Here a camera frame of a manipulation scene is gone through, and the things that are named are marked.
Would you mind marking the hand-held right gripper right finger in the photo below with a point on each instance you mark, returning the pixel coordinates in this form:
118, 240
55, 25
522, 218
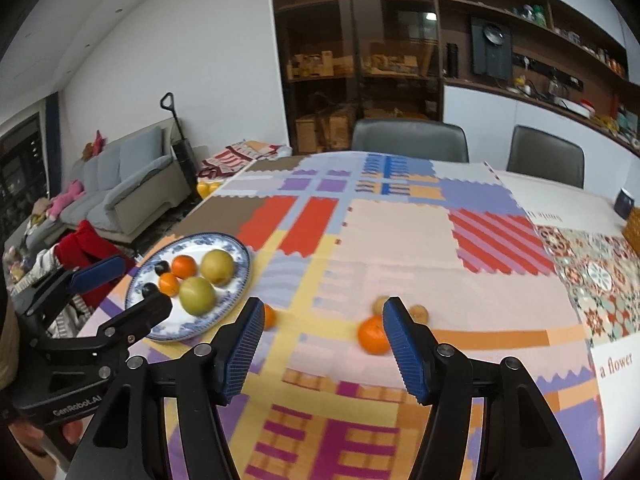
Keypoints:
407, 350

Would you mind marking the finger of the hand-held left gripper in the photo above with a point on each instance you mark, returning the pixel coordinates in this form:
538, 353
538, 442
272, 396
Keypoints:
145, 310
97, 272

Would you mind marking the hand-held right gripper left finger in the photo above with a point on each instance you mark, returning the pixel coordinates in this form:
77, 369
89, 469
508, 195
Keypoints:
242, 350

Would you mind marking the dark plum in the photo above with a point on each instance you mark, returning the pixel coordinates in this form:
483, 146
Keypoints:
149, 290
161, 268

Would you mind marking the orange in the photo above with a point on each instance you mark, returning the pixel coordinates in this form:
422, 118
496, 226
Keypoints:
269, 317
374, 336
169, 284
184, 266

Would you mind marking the brown kiwi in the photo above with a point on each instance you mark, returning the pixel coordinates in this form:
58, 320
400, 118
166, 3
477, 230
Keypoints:
420, 314
379, 306

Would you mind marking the blue rimmed white plate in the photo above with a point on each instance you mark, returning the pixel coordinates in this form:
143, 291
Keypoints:
200, 324

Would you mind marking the yellow green pear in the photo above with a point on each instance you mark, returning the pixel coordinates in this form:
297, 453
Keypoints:
197, 296
217, 266

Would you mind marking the person's left hand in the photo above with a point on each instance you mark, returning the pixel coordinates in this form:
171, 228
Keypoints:
72, 430

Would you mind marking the red cloth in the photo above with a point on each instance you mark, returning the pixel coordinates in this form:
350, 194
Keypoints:
92, 245

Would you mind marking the white striped cloth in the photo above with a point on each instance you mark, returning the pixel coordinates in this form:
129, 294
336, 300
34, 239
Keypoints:
42, 265

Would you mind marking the grey sofa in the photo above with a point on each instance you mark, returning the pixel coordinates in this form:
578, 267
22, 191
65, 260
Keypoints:
130, 180

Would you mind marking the colourful patchwork tablecloth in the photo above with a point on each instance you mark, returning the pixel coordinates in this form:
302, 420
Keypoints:
400, 240

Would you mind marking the brown and pink plush toy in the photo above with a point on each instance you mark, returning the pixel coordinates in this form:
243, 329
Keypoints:
95, 146

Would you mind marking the black upright vacuum cleaner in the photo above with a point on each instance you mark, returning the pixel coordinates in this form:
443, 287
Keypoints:
182, 155

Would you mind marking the folded patterned blanket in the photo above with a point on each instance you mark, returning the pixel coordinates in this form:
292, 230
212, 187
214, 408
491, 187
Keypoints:
240, 157

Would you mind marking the grey dining chair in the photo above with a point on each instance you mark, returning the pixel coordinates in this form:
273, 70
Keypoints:
545, 157
410, 140

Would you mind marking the white tile pattern tablecloth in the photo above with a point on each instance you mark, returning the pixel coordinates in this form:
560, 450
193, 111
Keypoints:
620, 400

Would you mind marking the woven wicker basket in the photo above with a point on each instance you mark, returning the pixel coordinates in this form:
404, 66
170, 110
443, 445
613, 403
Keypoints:
634, 230

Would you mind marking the dark blue mug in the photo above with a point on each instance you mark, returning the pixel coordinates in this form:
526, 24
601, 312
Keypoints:
625, 204

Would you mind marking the black thermos bottle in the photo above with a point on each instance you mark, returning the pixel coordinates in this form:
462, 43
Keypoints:
452, 60

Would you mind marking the white flat appliance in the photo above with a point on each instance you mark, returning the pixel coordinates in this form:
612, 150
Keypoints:
575, 106

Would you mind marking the glass door cabinet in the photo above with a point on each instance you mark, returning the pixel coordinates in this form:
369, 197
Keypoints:
350, 60

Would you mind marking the black water dispenser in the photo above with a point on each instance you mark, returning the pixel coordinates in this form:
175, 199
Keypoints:
492, 50

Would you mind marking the black wall power strip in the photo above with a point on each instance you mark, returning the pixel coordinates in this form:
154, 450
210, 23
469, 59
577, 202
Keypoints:
550, 72

